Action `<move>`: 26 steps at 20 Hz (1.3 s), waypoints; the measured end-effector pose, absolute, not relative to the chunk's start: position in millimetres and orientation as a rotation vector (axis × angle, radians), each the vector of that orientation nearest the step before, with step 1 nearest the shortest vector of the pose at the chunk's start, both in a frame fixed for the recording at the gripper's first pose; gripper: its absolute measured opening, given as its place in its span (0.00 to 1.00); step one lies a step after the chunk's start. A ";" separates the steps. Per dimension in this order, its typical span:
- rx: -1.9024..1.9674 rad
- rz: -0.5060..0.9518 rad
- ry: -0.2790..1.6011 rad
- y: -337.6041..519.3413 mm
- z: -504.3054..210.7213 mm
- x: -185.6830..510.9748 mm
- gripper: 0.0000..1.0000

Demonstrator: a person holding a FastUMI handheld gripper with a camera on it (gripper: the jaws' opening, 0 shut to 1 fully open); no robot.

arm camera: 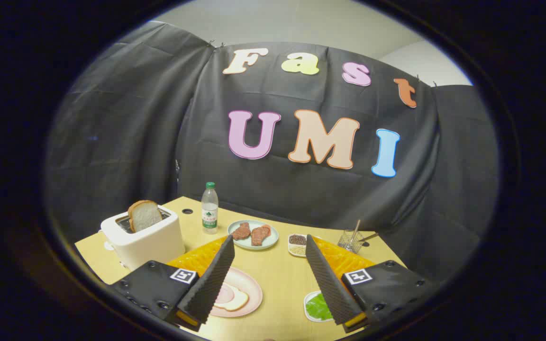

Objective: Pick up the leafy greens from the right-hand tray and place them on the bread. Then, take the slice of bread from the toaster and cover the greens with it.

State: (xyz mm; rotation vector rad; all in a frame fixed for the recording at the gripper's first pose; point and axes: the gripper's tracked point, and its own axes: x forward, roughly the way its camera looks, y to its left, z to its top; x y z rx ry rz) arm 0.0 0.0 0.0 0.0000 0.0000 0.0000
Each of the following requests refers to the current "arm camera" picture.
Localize white divided seasoning dish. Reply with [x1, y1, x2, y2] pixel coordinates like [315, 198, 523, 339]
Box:
[287, 233, 321, 258]

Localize clear water bottle green cap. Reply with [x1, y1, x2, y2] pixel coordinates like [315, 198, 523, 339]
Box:
[201, 182, 219, 235]

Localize small white dish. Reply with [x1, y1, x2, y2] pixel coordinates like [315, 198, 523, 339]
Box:
[304, 290, 335, 323]

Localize pink plate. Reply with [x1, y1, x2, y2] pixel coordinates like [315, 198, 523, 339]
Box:
[209, 267, 263, 318]

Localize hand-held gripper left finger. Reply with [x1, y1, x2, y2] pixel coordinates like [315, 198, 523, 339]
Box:
[109, 234, 236, 332]

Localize ribbed clear glass cup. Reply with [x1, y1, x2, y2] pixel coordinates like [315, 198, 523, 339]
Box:
[338, 229, 364, 254]

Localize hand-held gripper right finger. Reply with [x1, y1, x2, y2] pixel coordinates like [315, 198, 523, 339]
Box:
[305, 234, 432, 334]

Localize brown crust bread slice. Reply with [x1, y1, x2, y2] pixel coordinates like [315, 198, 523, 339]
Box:
[127, 200, 164, 233]

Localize pink ham slice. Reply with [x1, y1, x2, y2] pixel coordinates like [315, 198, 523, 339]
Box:
[215, 283, 235, 305]

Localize white toaster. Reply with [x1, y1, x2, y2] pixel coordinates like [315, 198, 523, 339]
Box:
[99, 205, 186, 271]

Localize light teal plate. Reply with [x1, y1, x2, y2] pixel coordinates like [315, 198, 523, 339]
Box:
[227, 220, 279, 251]

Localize pale bread slice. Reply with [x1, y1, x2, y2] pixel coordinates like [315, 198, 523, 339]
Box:
[214, 287, 250, 312]

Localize green lettuce leaf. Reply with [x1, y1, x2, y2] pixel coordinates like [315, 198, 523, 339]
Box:
[306, 293, 333, 321]

